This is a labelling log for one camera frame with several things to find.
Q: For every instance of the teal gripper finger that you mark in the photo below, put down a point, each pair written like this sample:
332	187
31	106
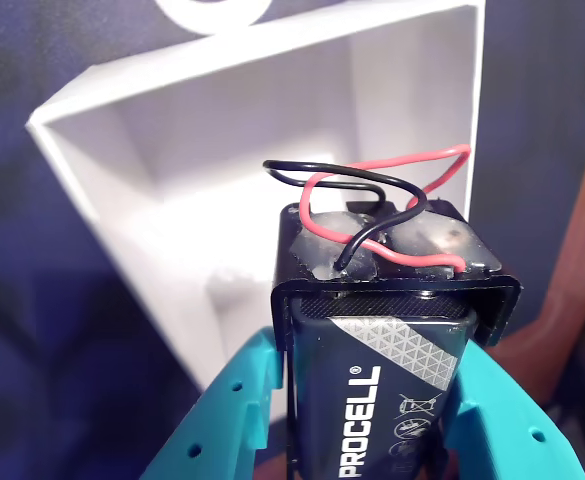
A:
512	435
232	410

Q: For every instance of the small black battery pack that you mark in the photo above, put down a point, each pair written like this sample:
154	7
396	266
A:
372	410

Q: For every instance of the white open cardboard box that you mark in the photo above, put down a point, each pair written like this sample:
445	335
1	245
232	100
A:
222	150

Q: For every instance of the black mat with white letters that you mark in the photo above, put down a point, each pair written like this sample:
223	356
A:
22	300

